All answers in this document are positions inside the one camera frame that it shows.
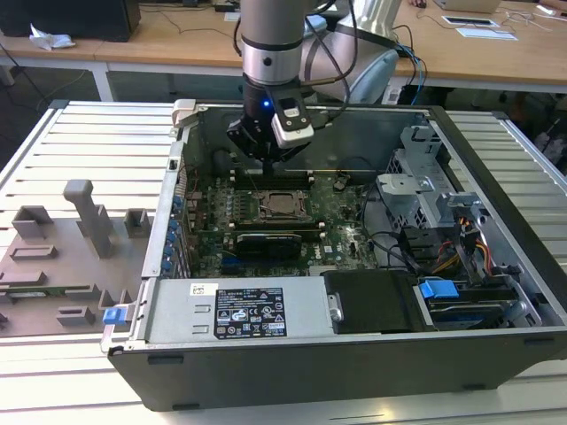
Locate white paper sheet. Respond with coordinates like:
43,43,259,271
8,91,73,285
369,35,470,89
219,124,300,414
455,27,520,43

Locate black office chair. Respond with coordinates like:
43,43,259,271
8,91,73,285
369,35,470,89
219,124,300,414
504,91,567,165

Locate silver square CPU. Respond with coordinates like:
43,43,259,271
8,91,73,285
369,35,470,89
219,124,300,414
265,193,299,214

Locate grey case latch handle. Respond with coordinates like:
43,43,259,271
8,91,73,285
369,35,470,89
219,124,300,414
171,98,199,130

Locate silver metal drive cage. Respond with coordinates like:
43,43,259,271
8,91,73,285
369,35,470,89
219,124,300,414
375,125,449,232

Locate black RAM slots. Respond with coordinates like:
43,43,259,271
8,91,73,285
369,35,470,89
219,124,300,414
229,220,327,235
231,173,314,189

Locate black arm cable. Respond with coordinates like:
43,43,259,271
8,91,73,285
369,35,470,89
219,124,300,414
300,0,358,129

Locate thin wire locking lever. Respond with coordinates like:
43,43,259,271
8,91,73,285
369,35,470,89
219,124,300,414
247,173,265,210
260,205,307,220

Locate green motherboard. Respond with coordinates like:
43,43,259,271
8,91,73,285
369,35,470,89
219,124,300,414
184,171,383,279

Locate silver laptop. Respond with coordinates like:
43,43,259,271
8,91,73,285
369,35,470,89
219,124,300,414
432,0,504,15

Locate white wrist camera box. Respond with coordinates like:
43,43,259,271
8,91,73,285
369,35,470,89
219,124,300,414
270,97,317,150

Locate black graphics card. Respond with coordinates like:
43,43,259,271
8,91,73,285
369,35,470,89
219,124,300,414
235,231,303,263

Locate black open PC case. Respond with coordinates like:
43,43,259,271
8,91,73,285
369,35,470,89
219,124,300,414
100,99,567,412

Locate yellow orange wire bundle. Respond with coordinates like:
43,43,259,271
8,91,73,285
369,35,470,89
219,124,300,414
436,212,493,276

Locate crumpled white paper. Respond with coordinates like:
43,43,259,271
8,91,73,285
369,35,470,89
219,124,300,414
27,23,76,51

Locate grey metal bracket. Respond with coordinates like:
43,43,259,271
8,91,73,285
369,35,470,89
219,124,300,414
435,191,493,232

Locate blue cable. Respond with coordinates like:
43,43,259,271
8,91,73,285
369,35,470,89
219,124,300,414
396,42,429,108

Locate CPU socket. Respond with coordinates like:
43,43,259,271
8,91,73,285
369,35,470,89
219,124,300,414
252,188,312,225

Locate wooden desk with white legs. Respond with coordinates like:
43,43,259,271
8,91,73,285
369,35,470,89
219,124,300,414
94,0,567,104

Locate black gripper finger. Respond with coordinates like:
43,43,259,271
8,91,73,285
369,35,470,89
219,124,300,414
225,118,273,178
268,140,312,178

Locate white tablet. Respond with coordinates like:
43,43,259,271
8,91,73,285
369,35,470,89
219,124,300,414
441,14,498,29

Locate black looped cable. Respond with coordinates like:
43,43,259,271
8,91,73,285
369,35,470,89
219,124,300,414
360,184,423,272

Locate green RAM stick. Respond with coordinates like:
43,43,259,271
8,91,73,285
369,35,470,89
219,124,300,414
0,285,92,299

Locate black box on desk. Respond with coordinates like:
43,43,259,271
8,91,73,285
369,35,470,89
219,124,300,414
0,0,143,43

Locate black plastic shroud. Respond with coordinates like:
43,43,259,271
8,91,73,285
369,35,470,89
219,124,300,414
320,270,439,335

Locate grey parts rack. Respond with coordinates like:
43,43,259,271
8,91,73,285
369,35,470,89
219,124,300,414
0,178,152,341

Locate grey power supply unit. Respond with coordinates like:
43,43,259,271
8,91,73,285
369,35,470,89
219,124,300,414
147,277,334,344

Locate silver shroud latch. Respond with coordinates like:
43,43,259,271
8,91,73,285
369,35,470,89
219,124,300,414
328,291,346,323

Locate black printed label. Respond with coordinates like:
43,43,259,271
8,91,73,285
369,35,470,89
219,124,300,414
214,286,288,341

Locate small wooden desk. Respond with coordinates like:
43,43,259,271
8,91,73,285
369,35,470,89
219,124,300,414
0,34,108,104

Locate blue case latch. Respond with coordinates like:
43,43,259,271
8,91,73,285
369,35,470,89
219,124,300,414
102,306,124,328

